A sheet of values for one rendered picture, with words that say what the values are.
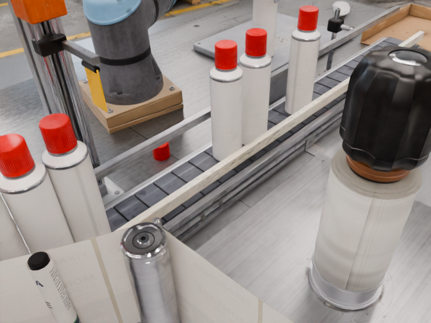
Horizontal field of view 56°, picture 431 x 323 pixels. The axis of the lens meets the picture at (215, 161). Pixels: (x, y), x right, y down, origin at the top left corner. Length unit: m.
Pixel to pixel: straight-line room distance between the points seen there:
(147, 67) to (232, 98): 0.31
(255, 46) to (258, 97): 0.08
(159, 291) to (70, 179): 0.18
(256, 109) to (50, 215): 0.36
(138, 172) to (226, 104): 0.24
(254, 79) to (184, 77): 0.45
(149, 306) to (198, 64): 0.84
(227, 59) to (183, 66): 0.54
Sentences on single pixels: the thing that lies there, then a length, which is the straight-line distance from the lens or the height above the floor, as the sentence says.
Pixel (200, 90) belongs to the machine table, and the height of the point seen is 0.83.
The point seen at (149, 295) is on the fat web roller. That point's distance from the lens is 0.37.
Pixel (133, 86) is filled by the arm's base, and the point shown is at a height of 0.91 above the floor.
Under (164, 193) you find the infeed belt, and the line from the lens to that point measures 0.65.
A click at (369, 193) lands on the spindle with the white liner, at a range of 0.40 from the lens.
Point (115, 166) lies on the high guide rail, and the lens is 0.60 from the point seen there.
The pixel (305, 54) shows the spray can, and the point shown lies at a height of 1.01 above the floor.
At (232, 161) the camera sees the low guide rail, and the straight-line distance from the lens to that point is 0.65.
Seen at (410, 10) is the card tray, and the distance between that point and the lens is 1.55.
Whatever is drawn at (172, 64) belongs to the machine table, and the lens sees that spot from 1.15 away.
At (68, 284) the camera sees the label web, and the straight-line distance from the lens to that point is 0.40.
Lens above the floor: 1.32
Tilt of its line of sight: 39 degrees down
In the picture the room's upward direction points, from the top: 2 degrees counter-clockwise
